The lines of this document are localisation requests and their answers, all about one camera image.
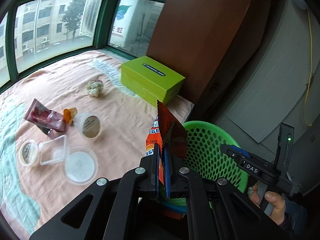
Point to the white wardrobe cabinet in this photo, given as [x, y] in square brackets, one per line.
[280, 83]

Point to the clear round plastic bowl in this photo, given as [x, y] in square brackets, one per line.
[81, 166]

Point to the orange peel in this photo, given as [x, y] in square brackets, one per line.
[69, 115]

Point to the round pudding cup brown label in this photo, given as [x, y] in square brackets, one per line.
[88, 125]

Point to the crumpled white tissue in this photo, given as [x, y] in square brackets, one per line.
[94, 88]

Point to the green window frame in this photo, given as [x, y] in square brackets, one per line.
[37, 33]

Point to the red orange snack wrapper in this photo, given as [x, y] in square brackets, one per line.
[167, 132]

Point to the lime green cardboard box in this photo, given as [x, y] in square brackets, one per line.
[151, 80]

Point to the pink snack wrapper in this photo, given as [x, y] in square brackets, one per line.
[50, 122]

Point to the green plastic mesh wastebasket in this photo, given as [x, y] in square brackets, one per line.
[203, 153]

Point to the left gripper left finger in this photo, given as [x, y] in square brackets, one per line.
[102, 210]

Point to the small round sauce cup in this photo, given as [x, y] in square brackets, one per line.
[29, 153]

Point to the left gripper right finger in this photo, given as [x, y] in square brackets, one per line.
[216, 209]

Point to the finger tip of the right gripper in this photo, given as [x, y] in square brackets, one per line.
[240, 151]

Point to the black camera right gripper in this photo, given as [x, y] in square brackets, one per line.
[284, 149]

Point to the person right hand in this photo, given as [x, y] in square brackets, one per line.
[278, 212]

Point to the clear square plastic container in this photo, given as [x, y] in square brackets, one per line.
[54, 151]

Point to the brown wooden cabinet panel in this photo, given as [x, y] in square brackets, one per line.
[192, 36]

